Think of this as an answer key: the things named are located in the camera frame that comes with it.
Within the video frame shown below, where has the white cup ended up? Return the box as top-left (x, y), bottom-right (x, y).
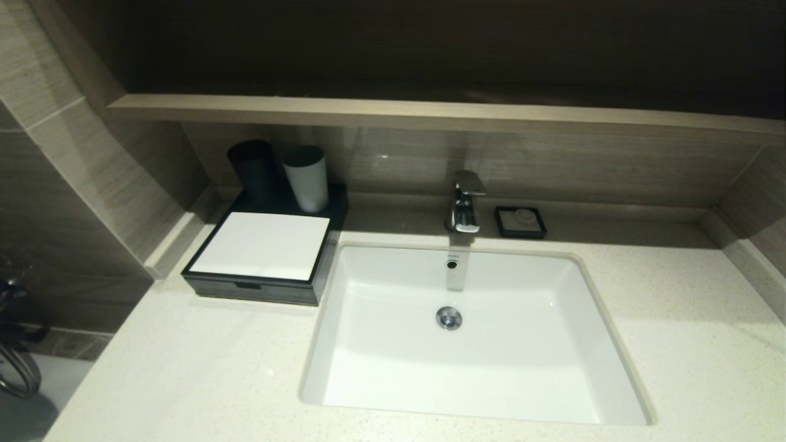
top-left (281, 145), bottom-right (330, 214)

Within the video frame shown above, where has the metal shower hose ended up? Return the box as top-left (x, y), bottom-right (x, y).
top-left (0, 345), bottom-right (42, 399)

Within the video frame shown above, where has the black glossy storage box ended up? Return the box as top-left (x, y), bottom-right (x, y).
top-left (181, 184), bottom-right (349, 306)

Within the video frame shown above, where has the chrome sink drain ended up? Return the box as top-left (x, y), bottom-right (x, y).
top-left (436, 305), bottom-right (464, 332)

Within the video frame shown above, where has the white bathtub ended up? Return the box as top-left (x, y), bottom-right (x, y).
top-left (0, 353), bottom-right (94, 442)

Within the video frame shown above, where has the black square soap dish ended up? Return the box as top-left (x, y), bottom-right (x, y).
top-left (494, 205), bottom-right (549, 239)

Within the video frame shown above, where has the black pull-out drawer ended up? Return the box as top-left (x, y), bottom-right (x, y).
top-left (183, 272), bottom-right (321, 306)

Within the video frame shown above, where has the black cup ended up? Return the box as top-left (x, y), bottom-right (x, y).
top-left (227, 140), bottom-right (278, 208)

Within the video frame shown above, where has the chrome faucet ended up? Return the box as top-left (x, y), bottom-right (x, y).
top-left (445, 169), bottom-right (488, 235)

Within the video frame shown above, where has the white ceramic sink basin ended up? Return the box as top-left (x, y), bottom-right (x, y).
top-left (298, 242), bottom-right (656, 428)

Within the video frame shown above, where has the wooden wall shelf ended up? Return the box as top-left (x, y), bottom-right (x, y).
top-left (107, 93), bottom-right (786, 148)

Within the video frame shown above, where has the dark bathtub tap fixture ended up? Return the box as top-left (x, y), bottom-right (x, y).
top-left (0, 276), bottom-right (50, 344)

